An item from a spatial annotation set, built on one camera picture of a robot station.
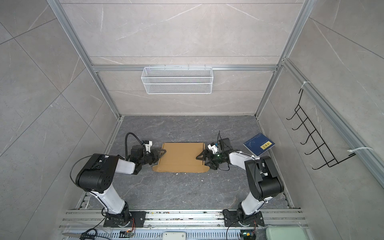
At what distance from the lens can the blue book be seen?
3.30ft

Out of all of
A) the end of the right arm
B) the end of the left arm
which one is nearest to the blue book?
the end of the right arm

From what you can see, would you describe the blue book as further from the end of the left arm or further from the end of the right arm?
the end of the left arm
